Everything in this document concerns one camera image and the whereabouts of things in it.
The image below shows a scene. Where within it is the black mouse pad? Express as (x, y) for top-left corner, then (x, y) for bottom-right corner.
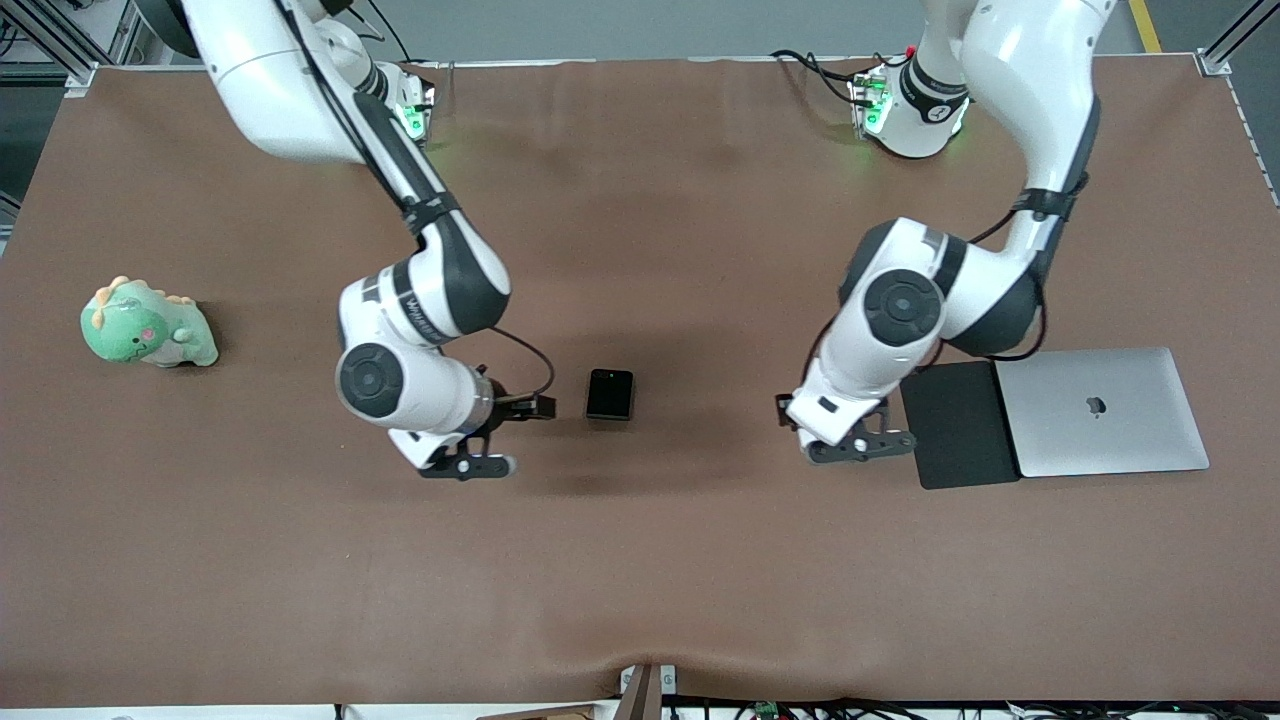
(898, 360), (1023, 491)

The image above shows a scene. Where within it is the brown table cover mat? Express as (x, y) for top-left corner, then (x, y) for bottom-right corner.
(0, 55), (1280, 707)

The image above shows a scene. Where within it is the silver laptop with apple logo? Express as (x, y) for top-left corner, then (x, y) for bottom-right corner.
(994, 346), (1211, 479)

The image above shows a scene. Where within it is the green dinosaur plush toy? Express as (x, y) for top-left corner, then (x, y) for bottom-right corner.
(80, 276), (220, 369)

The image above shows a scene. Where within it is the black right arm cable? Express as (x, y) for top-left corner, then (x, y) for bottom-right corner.
(280, 0), (557, 401)

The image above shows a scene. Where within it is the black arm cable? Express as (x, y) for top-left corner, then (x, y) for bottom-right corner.
(800, 175), (1091, 401)
(280, 0), (557, 401)

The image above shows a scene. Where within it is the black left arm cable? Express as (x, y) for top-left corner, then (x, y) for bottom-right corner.
(800, 175), (1091, 401)

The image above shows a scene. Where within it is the black base cable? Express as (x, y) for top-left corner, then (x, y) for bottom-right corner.
(770, 48), (881, 106)
(362, 0), (413, 64)

